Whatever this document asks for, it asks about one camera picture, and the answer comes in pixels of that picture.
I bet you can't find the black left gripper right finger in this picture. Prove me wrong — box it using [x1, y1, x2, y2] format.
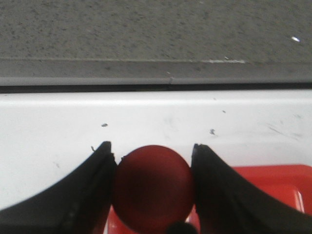
[191, 144, 312, 234]

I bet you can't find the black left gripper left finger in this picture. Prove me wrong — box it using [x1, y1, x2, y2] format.
[0, 141, 117, 234]

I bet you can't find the red mushroom push button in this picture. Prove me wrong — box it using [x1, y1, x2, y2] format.
[112, 145, 195, 234]

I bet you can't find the red plastic tray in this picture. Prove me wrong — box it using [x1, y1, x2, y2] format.
[104, 164, 312, 234]

